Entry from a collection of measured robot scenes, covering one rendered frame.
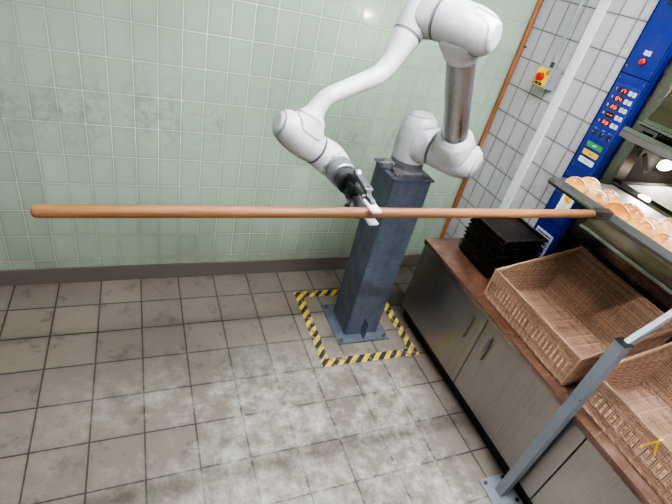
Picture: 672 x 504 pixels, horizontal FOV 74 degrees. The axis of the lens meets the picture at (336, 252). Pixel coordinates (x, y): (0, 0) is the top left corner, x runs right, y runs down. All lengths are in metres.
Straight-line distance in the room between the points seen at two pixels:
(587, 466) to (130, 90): 2.37
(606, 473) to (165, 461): 1.62
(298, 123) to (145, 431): 1.40
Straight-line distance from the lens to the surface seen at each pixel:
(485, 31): 1.52
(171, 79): 2.26
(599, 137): 2.45
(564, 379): 2.00
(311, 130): 1.39
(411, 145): 2.02
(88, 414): 2.21
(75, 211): 1.10
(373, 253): 2.22
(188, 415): 2.15
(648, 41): 2.43
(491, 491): 2.30
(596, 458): 1.95
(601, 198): 2.00
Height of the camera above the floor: 1.78
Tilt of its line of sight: 34 degrees down
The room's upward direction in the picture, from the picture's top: 15 degrees clockwise
